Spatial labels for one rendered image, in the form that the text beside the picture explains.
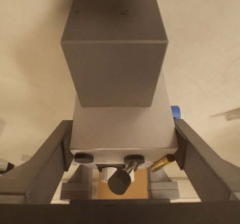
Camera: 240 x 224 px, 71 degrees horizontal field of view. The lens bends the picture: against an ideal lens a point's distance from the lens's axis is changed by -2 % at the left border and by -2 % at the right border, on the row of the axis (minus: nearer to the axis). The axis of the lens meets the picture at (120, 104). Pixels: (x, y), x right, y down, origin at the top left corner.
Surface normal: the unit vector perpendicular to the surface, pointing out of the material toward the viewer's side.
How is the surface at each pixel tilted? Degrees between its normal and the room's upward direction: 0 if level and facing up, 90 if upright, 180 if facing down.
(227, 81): 0
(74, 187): 90
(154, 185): 90
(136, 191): 90
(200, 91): 0
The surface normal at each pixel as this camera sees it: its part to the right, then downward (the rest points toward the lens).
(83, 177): 0.00, -0.56
